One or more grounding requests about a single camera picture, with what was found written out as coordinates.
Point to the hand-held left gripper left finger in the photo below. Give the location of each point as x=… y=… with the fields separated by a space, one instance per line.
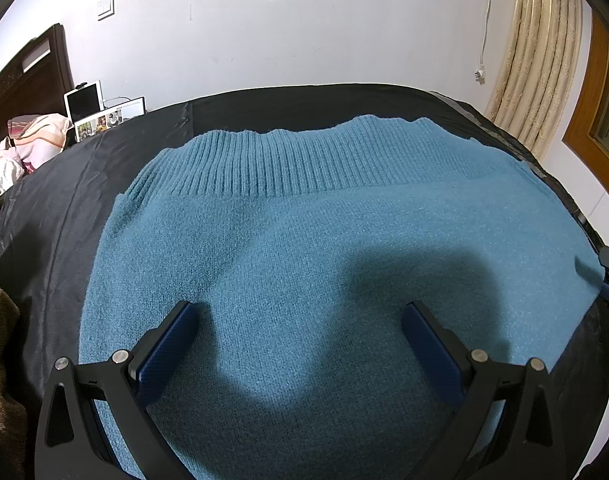
x=162 y=355

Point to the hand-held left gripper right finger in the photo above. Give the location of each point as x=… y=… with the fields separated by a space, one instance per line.
x=434 y=355

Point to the blue knit sweater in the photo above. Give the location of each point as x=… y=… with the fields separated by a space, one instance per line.
x=309 y=240

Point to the brown cloth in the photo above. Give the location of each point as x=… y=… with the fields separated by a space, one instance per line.
x=2 y=360

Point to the black bed sheet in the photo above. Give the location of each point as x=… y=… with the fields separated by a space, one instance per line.
x=84 y=175

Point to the beige curtain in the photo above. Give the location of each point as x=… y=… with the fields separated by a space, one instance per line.
x=534 y=70

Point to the white pink cloth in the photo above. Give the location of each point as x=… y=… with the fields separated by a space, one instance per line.
x=2 y=167

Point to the pink striped blanket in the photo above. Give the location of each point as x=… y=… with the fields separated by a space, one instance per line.
x=44 y=132

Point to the white tablet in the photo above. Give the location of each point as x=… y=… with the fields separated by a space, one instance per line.
x=84 y=102

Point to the dark wooden headboard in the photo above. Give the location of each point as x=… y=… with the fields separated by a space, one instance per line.
x=39 y=85

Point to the wooden window frame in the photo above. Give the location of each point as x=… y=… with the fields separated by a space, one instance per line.
x=584 y=110

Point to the white wall plug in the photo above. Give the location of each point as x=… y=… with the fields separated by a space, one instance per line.
x=480 y=73

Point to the photo collage frame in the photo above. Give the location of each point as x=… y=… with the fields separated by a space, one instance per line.
x=114 y=115

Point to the white wall switch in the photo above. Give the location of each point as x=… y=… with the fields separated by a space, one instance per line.
x=106 y=8

